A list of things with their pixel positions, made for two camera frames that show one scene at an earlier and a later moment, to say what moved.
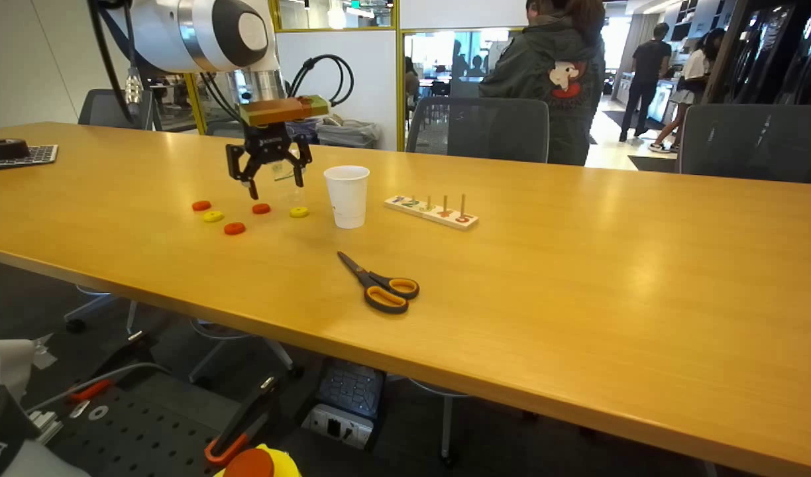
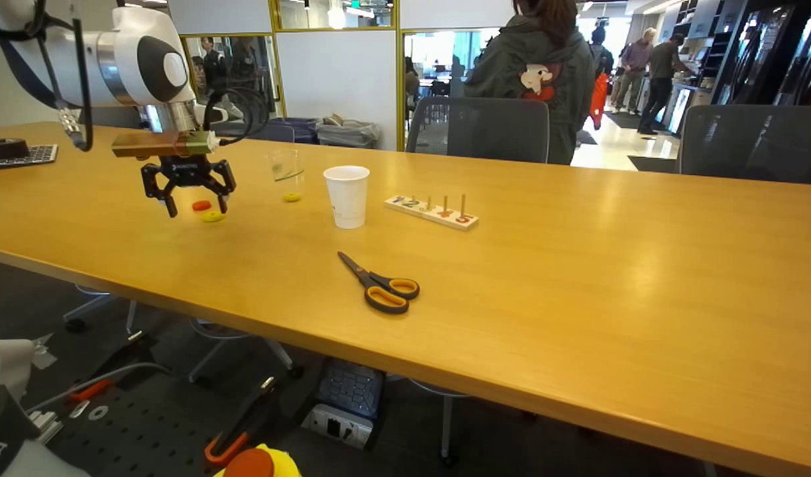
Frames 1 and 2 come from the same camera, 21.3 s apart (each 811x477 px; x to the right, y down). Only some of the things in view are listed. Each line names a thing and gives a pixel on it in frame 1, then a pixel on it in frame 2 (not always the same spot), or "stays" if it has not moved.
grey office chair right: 772,141 stays
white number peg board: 434,213 stays
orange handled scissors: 384,291 stays
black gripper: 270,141 → 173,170
